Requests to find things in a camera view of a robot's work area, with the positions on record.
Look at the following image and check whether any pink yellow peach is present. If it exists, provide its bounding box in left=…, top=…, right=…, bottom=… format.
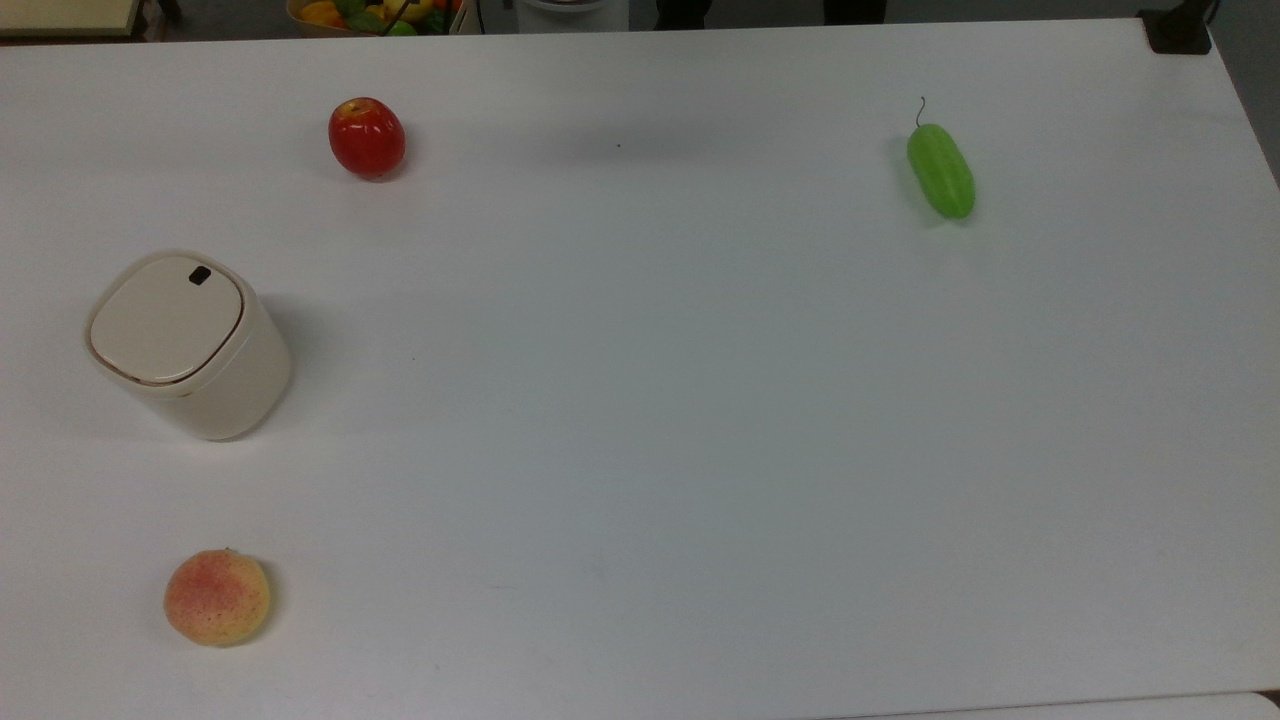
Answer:
left=163, top=547, right=272, bottom=648

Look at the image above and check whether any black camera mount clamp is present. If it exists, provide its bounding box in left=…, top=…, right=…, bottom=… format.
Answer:
left=1139, top=0, right=1219, bottom=56

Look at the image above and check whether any green cucumber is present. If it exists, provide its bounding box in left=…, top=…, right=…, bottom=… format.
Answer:
left=906, top=96, right=977, bottom=221

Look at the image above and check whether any basket of toy fruit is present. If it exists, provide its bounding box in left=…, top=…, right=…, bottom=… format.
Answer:
left=286, top=0, right=467, bottom=38

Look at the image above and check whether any red apple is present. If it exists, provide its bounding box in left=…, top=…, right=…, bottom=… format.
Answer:
left=328, top=96, right=408, bottom=182

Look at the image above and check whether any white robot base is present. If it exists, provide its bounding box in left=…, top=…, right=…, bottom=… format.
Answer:
left=514, top=0, right=630, bottom=34

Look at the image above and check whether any beige garbage bin with lid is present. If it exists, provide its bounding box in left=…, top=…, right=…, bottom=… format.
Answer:
left=83, top=249, right=295, bottom=443

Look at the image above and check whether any light wooden side table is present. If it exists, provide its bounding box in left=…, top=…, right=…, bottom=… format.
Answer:
left=0, top=0, right=143, bottom=40

